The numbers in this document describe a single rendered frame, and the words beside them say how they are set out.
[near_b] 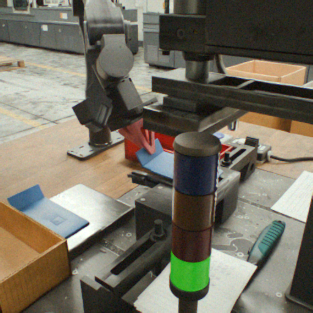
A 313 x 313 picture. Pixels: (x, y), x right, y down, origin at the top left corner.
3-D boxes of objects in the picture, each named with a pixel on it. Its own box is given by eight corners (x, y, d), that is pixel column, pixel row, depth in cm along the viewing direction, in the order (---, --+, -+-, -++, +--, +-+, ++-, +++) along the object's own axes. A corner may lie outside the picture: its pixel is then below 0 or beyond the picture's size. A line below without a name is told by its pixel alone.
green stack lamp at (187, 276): (183, 257, 36) (184, 231, 35) (216, 273, 34) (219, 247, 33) (162, 279, 34) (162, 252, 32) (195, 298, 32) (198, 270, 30)
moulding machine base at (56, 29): (-17, 40, 1040) (-23, 5, 999) (14, 37, 1110) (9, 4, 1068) (106, 61, 715) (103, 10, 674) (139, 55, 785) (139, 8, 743)
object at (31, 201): (39, 195, 72) (37, 183, 71) (90, 223, 63) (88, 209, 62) (9, 210, 67) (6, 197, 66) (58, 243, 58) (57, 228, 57)
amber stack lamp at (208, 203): (186, 201, 33) (187, 170, 32) (222, 214, 31) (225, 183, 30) (163, 219, 31) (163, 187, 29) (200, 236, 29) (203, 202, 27)
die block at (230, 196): (194, 193, 77) (195, 162, 73) (236, 209, 71) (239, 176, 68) (135, 240, 62) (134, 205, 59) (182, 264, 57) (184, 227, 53)
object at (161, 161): (156, 150, 73) (156, 137, 71) (223, 172, 65) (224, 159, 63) (135, 165, 68) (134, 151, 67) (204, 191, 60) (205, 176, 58)
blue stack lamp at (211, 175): (187, 169, 32) (189, 134, 30) (225, 181, 30) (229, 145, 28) (163, 185, 29) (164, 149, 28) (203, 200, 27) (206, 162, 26)
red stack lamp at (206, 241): (184, 230, 35) (186, 202, 33) (219, 246, 33) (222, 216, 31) (162, 250, 32) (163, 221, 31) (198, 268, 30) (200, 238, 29)
